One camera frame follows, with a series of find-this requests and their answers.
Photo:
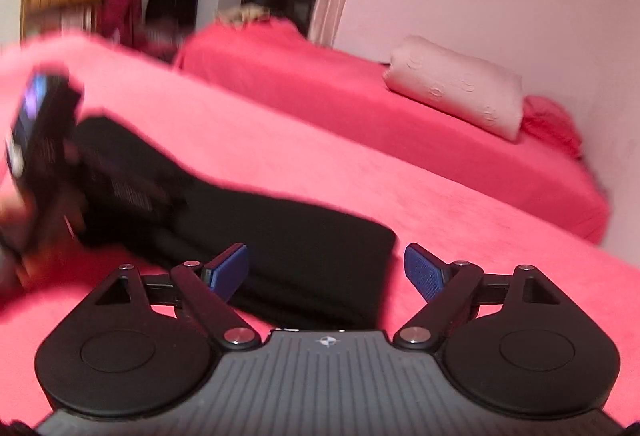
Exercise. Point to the person left hand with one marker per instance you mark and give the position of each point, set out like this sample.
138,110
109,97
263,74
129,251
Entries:
27,240

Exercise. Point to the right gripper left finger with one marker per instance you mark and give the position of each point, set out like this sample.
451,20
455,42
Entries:
138,344

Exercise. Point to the pale pink rolled quilt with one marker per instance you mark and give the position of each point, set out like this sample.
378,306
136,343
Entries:
479,92

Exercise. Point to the far pink bed blanket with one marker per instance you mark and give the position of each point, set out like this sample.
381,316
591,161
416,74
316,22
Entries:
272,63

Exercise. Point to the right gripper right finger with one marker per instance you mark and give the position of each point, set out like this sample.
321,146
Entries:
514,343

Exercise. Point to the folded red blanket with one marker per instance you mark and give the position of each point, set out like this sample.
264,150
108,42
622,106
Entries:
550,123

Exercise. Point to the beige cloth on bed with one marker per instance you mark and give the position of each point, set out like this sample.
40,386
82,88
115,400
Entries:
240,16

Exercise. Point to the near pink bed blanket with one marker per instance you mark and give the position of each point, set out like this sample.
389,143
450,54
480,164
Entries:
227,139

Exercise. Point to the black pants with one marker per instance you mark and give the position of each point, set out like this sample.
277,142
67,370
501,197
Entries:
311,267

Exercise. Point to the pink bed blanket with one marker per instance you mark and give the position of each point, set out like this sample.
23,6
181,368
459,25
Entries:
227,139
272,63

